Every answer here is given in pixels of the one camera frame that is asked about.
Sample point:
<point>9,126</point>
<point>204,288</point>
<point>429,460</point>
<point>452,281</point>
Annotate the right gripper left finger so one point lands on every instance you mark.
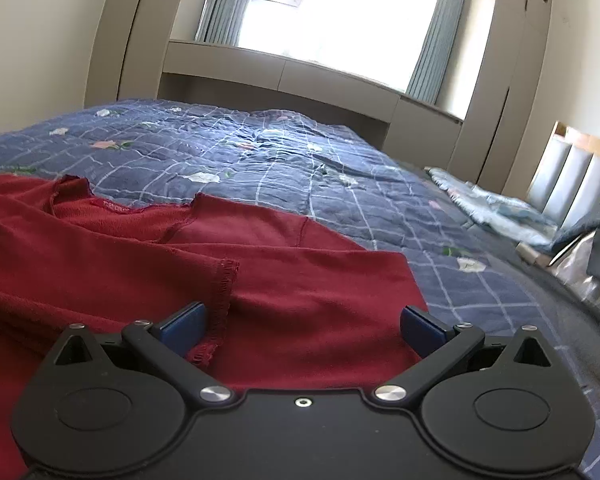
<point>164,345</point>

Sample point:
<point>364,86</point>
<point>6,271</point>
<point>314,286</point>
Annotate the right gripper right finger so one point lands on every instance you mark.
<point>443,350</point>

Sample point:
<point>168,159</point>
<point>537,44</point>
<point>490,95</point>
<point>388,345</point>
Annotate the dark red knit garment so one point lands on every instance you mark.
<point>290,304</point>

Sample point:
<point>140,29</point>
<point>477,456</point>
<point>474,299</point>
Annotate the small white box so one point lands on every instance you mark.
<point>532,256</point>

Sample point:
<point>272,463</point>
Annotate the light blue folded cloth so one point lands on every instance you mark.
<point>507,216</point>

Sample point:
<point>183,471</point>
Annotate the clear plastic bag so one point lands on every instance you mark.
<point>577,267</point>

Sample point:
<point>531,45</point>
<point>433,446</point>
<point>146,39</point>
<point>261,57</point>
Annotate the grey bed sheet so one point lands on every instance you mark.
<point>576,326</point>

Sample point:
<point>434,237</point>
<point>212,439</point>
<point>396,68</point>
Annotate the blue checked floral quilt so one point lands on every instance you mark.
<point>140,153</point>

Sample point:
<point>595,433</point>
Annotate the right beige wardrobe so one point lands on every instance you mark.
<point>502,100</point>

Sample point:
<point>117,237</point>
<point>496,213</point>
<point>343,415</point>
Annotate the beige wardrobe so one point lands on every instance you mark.
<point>130,47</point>
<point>502,100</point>

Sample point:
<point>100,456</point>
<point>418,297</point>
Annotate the beige window bench cabinet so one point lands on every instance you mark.
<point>412,131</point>

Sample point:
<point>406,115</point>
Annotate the grey padded headboard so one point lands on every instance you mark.
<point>566,183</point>

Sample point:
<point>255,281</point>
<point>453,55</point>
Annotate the right teal curtain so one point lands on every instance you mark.
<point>428,74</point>

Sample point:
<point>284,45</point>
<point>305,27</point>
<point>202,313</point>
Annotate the teal curtain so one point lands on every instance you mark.
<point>428,74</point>
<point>221,21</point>

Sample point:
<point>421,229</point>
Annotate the left teal curtain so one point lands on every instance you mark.
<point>221,21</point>

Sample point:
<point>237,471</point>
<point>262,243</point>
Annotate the left beige wardrobe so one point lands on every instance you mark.
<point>130,47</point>

